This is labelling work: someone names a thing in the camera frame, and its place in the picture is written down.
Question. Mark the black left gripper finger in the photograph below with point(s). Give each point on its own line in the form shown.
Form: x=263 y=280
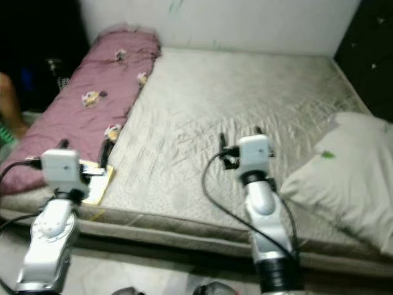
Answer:
x=107 y=155
x=62 y=144

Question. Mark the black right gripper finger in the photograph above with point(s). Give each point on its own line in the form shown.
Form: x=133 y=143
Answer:
x=221 y=142
x=258 y=131

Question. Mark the colourful children's book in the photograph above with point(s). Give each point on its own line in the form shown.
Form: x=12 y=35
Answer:
x=101 y=187

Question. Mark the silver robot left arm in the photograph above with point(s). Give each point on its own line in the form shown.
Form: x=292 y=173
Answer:
x=52 y=239

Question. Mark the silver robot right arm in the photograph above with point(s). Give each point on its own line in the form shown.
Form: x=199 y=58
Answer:
x=267 y=227

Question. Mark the grey quilted mattress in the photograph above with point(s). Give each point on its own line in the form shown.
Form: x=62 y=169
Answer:
x=209 y=110

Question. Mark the purple blanket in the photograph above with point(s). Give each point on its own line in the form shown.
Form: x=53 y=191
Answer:
x=80 y=104

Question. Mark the green plastic stool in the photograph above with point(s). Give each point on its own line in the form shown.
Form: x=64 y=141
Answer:
x=7 y=135

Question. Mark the person in grey shorts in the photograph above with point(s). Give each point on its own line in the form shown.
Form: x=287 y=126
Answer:
x=12 y=104

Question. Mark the white pillow with green tree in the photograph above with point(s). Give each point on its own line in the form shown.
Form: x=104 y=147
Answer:
x=344 y=178

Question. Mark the black bag with white print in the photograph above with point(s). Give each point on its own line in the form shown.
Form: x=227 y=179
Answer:
x=49 y=37

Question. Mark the grey robot right leg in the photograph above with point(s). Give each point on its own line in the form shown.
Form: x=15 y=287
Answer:
x=215 y=289

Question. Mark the black tufted headboard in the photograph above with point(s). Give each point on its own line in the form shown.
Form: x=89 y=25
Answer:
x=368 y=49

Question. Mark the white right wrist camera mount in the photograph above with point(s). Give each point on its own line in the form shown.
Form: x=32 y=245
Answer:
x=255 y=152

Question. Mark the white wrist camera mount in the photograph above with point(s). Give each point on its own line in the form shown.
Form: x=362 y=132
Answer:
x=62 y=169
x=255 y=152

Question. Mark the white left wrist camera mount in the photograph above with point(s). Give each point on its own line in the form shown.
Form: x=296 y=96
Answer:
x=62 y=169

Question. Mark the dark bed frame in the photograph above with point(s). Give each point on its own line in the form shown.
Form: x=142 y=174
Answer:
x=159 y=243

